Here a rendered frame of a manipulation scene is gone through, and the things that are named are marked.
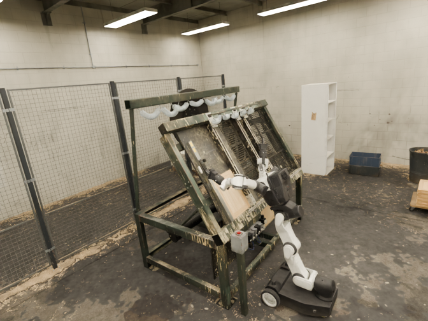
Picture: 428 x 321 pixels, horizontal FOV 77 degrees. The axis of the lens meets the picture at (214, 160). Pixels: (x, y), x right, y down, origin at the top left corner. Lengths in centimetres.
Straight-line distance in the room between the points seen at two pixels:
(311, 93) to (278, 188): 406
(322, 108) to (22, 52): 627
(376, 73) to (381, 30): 90
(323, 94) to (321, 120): 56
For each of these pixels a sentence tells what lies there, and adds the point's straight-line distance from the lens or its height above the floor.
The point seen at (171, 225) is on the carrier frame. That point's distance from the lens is 317.
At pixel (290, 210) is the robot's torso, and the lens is 275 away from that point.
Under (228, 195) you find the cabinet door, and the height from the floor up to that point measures 110.
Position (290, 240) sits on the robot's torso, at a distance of 294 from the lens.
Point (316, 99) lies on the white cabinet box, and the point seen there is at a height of 173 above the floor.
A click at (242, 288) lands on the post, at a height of 34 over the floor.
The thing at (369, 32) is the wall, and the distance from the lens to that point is 763.
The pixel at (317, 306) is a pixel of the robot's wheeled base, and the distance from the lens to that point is 309.
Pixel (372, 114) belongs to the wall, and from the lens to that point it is 764.
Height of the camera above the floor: 230
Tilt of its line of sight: 16 degrees down
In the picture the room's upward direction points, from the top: 5 degrees counter-clockwise
